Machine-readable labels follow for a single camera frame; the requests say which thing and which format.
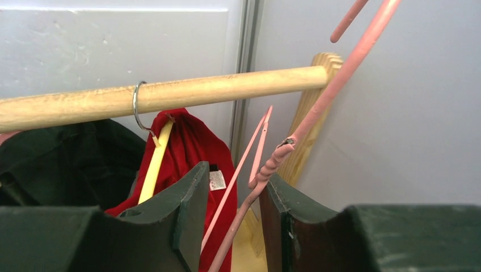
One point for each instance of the wooden hanger with metal hook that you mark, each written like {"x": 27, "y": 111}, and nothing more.
{"x": 160, "y": 144}

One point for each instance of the pink plastic hanger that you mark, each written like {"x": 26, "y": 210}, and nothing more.
{"x": 5, "y": 136}

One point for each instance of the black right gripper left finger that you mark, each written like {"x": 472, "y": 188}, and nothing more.
{"x": 163, "y": 233}

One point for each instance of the wooden rack post right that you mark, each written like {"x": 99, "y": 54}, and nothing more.
{"x": 305, "y": 128}

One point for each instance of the red pleated skirt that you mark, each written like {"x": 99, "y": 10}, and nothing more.
{"x": 190, "y": 142}

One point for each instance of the black garment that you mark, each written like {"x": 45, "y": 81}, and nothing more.
{"x": 85, "y": 164}

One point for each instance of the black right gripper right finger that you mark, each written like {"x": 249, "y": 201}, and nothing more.
{"x": 300, "y": 234}

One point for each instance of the wooden clothes rail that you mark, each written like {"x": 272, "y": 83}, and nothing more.
{"x": 30, "y": 112}

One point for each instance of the wooden rack base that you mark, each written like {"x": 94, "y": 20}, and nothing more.
{"x": 248, "y": 246}

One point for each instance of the pink wire hanger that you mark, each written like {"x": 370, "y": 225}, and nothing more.
{"x": 260, "y": 176}

